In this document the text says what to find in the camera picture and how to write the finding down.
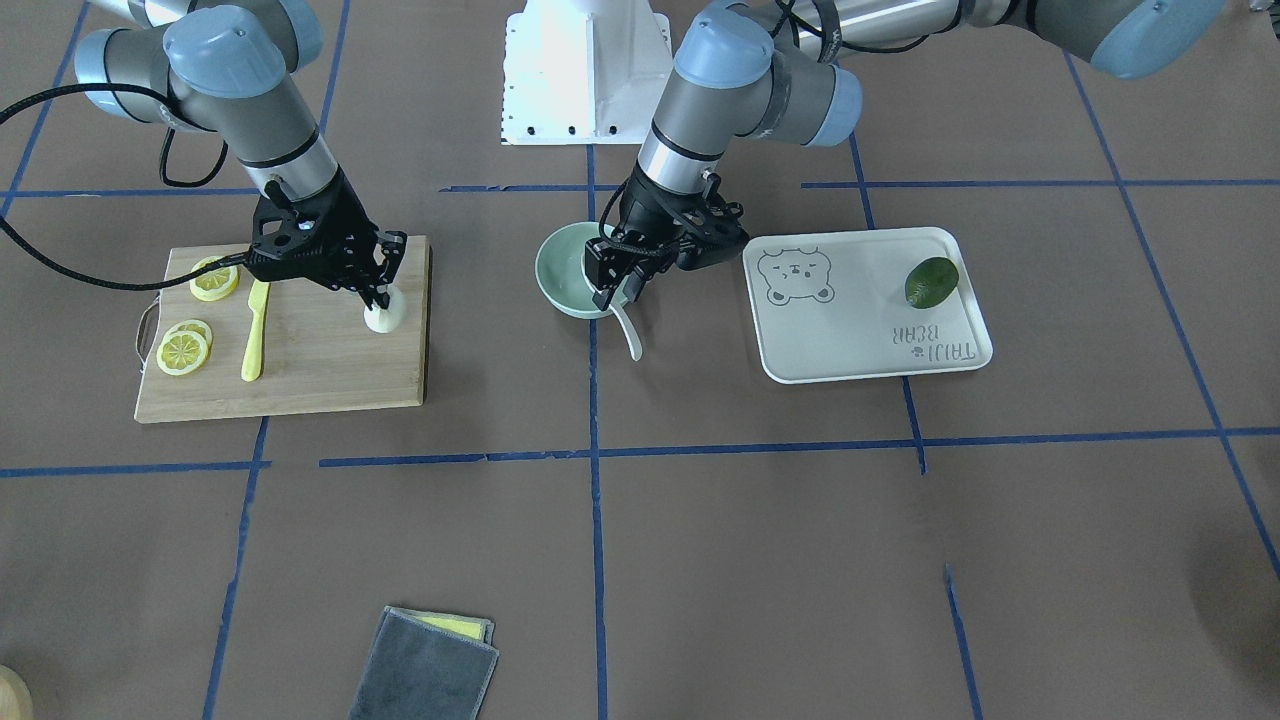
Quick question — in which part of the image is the wooden mug tree stand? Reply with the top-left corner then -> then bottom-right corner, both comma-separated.
0,666 -> 35,720

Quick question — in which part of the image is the lemon slice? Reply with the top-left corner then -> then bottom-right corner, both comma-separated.
155,331 -> 210,377
187,256 -> 241,302

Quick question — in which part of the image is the mint green bowl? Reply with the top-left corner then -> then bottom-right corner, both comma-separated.
535,222 -> 612,320

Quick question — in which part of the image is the wooden cutting board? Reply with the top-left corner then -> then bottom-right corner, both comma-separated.
134,234 -> 431,424

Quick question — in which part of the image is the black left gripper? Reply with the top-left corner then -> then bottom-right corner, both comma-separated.
586,165 -> 750,311

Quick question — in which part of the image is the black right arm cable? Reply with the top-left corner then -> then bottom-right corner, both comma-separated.
0,85 -> 251,292

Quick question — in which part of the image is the hidden lemon slice underneath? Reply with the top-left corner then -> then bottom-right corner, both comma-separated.
161,319 -> 214,346

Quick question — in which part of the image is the yellow sponge under cloth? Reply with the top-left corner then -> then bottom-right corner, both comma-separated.
417,612 -> 494,644

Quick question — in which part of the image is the upper lemon slice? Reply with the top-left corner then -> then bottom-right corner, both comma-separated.
187,256 -> 241,302

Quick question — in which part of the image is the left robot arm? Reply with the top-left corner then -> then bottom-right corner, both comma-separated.
582,1 -> 1222,311

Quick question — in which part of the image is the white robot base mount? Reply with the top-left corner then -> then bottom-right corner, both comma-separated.
500,1 -> 673,146

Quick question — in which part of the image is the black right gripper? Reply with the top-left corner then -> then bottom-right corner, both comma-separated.
244,169 -> 408,313

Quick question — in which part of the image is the yellow plastic knife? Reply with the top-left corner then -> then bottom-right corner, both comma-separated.
239,281 -> 270,382

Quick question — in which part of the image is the white plastic spoon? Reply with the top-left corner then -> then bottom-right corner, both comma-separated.
576,252 -> 644,361

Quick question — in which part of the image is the lower lemon slice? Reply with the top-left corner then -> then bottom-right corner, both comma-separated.
155,331 -> 210,377

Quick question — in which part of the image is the white bear print tray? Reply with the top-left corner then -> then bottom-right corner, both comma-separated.
741,227 -> 995,384

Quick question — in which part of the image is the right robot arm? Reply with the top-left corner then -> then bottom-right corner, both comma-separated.
74,1 -> 407,314

